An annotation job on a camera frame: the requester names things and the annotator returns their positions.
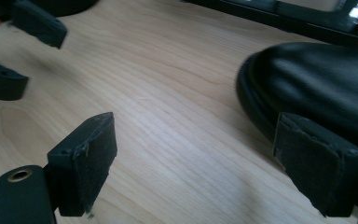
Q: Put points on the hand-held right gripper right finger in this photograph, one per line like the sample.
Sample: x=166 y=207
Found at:
x=320 y=165

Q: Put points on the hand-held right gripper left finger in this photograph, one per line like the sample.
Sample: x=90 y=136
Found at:
x=84 y=165

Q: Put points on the red and black shoe rack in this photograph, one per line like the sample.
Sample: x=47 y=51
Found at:
x=292 y=23

